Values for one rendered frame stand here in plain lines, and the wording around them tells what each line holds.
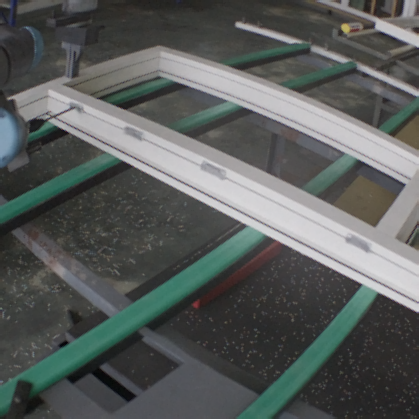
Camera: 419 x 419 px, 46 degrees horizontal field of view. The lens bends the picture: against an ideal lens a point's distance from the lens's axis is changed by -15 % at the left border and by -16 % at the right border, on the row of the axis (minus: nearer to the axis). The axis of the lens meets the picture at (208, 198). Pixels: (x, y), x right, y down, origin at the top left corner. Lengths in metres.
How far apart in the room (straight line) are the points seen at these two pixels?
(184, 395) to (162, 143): 0.54
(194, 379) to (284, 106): 0.84
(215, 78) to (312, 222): 0.65
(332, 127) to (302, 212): 0.44
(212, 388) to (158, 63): 1.08
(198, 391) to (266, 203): 0.40
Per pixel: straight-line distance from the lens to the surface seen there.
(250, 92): 1.42
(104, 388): 1.06
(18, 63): 0.89
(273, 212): 0.96
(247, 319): 1.19
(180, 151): 1.03
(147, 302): 0.80
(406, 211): 1.01
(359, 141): 1.31
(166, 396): 0.69
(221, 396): 0.70
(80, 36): 1.28
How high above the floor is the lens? 1.41
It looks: 32 degrees down
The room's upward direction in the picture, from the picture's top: 8 degrees clockwise
